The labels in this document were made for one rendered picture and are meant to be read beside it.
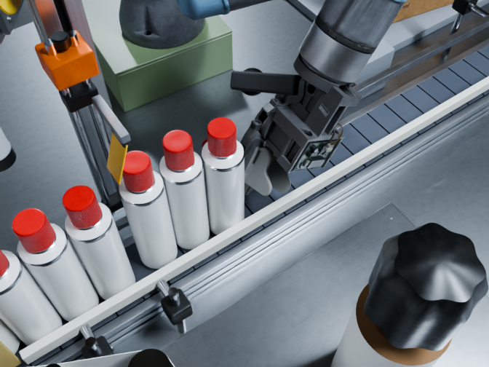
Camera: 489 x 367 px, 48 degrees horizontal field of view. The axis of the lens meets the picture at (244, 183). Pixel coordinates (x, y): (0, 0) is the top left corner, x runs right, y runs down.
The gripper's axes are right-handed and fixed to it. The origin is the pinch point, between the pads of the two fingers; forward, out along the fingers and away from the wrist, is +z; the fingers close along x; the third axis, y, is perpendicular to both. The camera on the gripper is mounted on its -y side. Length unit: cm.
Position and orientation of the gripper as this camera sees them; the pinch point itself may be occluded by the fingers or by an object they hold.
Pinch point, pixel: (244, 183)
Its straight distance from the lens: 74.7
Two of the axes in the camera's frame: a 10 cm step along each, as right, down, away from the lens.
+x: 7.1, -1.1, 6.9
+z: -4.1, 7.4, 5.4
